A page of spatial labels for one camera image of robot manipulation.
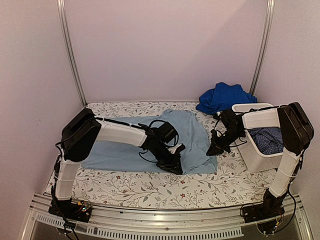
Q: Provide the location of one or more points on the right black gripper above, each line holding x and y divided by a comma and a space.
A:
216, 148

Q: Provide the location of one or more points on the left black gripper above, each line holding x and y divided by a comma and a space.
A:
172, 166

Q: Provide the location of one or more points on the light blue shirt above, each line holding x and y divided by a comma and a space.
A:
113, 156

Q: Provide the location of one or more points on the blue pleated skirt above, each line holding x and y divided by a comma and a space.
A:
223, 97

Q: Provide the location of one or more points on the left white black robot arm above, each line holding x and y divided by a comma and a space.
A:
80, 134

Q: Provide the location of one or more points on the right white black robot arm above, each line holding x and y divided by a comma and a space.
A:
296, 131

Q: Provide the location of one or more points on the white plastic laundry basket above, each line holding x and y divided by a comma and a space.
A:
262, 155

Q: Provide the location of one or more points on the dark green printed garment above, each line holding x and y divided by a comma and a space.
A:
216, 115

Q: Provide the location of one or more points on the dark blue checkered garment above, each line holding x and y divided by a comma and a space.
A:
268, 140

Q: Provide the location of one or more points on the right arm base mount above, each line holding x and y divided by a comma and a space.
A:
270, 207

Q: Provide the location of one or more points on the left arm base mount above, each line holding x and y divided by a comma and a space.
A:
80, 211

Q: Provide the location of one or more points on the right aluminium frame post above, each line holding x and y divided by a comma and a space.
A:
263, 45

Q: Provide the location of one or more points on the aluminium frame post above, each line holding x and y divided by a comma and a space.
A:
69, 51
263, 45

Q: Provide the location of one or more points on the left aluminium frame post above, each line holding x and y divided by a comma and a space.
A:
69, 51

